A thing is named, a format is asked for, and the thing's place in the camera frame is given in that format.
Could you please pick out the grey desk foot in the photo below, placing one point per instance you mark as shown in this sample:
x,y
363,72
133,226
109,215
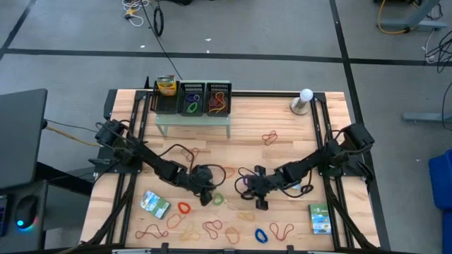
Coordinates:
x,y
427,117

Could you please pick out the black table corner plate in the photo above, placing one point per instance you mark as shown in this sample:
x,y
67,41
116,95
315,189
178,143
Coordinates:
x,y
110,104

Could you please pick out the black slatted plastic basket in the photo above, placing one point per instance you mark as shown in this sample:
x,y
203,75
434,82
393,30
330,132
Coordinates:
x,y
166,106
229,111
183,111

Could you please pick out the red rubber band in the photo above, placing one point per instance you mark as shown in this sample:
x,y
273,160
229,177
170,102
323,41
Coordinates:
x,y
152,225
212,102
281,239
270,137
196,151
212,228
216,96

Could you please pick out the green perforated metal shelf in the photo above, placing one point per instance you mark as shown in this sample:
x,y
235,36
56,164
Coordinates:
x,y
197,120

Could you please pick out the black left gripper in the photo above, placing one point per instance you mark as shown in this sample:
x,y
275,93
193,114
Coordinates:
x,y
203,180

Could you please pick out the black computer mouse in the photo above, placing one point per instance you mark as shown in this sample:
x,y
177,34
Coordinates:
x,y
26,211

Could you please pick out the dark keyboard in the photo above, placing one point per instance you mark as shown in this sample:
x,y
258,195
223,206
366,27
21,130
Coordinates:
x,y
3,215

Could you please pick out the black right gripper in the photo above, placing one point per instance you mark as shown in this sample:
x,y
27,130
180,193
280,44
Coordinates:
x,y
270,183

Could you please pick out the grey desk base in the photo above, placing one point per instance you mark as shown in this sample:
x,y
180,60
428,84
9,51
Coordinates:
x,y
420,24

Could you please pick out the white bulb table lamp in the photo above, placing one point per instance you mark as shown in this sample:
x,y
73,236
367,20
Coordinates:
x,y
300,106

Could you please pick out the blue plastic bin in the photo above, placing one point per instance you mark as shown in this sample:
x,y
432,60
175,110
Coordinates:
x,y
441,180
447,233

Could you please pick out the yellow rubber band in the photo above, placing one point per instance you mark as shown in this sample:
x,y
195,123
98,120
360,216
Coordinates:
x,y
238,217
190,233
221,102

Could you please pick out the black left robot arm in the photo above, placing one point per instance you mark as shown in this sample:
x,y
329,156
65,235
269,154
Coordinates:
x,y
155,164

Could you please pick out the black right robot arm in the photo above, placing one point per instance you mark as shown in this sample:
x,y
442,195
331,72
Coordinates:
x,y
310,164

